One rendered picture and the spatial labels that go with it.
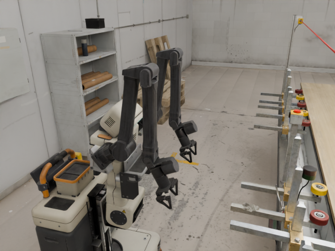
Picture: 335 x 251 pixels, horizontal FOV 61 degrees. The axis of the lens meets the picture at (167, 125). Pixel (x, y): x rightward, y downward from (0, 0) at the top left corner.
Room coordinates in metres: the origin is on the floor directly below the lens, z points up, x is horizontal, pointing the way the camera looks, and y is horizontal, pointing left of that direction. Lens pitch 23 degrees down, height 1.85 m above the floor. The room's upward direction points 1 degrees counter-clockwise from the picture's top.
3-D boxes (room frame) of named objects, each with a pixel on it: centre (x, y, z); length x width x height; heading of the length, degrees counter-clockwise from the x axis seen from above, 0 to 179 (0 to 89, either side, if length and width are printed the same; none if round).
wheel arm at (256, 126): (2.32, -0.99, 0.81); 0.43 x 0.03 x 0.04; 70
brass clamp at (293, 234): (0.91, -0.53, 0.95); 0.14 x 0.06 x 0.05; 160
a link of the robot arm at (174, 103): (1.54, -0.05, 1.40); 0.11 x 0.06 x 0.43; 163
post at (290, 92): (2.34, -1.05, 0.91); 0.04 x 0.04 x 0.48; 70
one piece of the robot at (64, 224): (1.48, 0.54, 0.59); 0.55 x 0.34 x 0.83; 164
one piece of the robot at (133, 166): (1.38, 0.18, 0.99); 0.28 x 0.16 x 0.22; 164
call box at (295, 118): (1.65, -0.80, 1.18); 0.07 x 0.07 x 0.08; 70
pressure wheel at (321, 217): (1.09, -0.72, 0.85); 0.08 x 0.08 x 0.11
